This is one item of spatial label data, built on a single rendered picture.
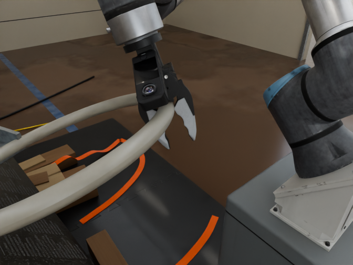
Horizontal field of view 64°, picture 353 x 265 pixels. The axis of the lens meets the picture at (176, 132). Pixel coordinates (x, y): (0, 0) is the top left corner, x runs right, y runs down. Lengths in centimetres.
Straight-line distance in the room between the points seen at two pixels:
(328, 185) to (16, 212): 64
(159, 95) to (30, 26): 579
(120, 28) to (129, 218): 161
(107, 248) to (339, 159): 129
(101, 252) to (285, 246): 109
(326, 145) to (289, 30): 456
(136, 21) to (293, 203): 62
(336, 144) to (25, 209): 70
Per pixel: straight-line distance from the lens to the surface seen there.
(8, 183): 134
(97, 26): 663
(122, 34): 50
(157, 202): 206
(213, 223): 194
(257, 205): 93
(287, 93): 81
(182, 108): 53
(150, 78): 46
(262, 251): 96
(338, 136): 83
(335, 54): 73
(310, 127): 81
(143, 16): 49
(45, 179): 205
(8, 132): 82
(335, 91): 73
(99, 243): 175
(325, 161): 81
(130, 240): 188
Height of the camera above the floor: 150
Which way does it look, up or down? 33 degrees down
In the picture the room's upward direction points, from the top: straight up
